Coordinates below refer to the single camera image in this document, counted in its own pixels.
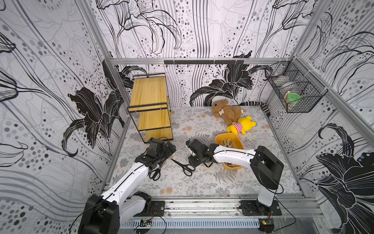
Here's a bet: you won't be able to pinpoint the beige scissors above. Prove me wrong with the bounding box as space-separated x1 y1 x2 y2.
220 139 233 148

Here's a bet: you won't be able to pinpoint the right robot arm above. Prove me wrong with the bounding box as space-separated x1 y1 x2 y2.
186 139 284 208

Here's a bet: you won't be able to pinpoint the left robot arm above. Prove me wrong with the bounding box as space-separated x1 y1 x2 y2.
78 138 176 234

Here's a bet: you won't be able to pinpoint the long black scissors left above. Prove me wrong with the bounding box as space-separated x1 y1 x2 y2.
149 167 161 181

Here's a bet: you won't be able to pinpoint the orange storage box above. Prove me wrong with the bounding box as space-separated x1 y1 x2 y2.
215 133 244 170

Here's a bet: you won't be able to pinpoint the wooden two-tier shelf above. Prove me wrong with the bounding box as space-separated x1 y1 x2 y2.
127 73 173 143

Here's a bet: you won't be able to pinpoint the brown teddy bear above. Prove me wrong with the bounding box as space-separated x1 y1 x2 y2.
212 100 243 126

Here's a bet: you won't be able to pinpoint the yellow plush toy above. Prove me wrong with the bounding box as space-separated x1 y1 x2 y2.
227 116 257 135

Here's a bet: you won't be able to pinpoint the small circuit board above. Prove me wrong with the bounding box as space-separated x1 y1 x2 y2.
139 219 153 228

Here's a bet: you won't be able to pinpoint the striped plush tail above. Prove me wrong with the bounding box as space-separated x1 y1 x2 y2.
239 101 271 117

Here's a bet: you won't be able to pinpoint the green lidded container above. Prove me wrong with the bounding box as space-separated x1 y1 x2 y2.
286 93 302 109

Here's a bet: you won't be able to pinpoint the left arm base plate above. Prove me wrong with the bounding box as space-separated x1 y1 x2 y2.
131 192 166 217

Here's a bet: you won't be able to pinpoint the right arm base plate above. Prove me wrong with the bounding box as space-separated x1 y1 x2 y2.
239 200 282 217

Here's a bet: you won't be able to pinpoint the white cable duct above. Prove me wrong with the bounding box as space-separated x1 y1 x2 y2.
120 218 260 230

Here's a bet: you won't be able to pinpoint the black wall rail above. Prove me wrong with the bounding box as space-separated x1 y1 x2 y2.
164 59 244 65

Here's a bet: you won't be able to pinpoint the black wire basket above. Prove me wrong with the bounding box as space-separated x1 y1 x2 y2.
265 59 327 113

